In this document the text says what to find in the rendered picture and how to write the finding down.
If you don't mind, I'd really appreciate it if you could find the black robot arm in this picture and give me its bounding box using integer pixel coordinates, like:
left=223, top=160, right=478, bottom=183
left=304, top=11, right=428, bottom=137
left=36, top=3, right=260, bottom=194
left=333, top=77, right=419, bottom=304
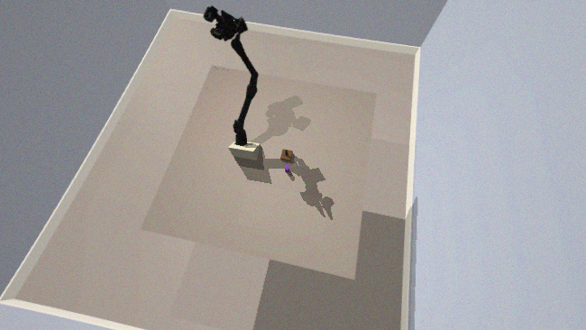
left=210, top=17, right=259, bottom=146

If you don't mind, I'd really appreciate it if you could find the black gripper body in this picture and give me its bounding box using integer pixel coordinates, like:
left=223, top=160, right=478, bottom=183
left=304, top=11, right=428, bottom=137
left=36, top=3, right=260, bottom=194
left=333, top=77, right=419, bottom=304
left=203, top=6, right=242, bottom=33

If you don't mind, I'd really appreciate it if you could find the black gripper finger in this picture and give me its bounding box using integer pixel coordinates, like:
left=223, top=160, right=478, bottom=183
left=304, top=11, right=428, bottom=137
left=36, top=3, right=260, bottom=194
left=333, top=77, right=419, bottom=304
left=221, top=10, right=234, bottom=28
left=209, top=5, right=218, bottom=21

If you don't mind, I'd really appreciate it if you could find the tan wooden block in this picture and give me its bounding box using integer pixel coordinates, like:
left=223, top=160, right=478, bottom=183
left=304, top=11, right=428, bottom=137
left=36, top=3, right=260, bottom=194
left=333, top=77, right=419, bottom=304
left=280, top=149, right=293, bottom=161

